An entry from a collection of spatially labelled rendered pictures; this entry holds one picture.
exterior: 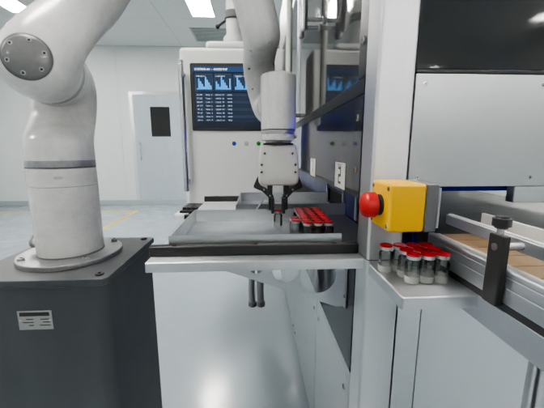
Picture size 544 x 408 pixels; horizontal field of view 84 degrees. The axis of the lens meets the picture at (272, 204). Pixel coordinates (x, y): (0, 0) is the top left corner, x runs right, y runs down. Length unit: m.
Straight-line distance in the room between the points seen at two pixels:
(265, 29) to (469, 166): 0.49
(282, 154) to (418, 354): 0.51
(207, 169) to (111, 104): 5.25
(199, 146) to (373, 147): 1.12
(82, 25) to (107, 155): 6.06
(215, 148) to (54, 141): 0.96
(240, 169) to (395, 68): 1.08
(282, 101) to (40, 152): 0.49
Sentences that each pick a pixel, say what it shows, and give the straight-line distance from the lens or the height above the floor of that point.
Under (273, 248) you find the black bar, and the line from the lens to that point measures 0.59.
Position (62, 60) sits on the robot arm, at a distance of 0.65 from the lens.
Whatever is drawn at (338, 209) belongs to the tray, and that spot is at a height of 0.90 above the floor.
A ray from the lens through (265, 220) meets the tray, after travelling 0.85.
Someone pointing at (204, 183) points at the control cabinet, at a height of 0.91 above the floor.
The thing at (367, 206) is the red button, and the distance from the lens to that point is 0.47.
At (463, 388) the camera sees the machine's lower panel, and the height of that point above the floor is 0.61.
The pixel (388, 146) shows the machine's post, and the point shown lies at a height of 1.09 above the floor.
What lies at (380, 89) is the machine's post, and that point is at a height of 1.18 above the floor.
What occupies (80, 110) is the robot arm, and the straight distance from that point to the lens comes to 0.77.
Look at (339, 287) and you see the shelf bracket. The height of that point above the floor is 0.78.
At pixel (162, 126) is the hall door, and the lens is 6.33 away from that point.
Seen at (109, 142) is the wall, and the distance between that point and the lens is 6.69.
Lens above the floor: 1.08
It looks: 10 degrees down
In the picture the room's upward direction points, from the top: straight up
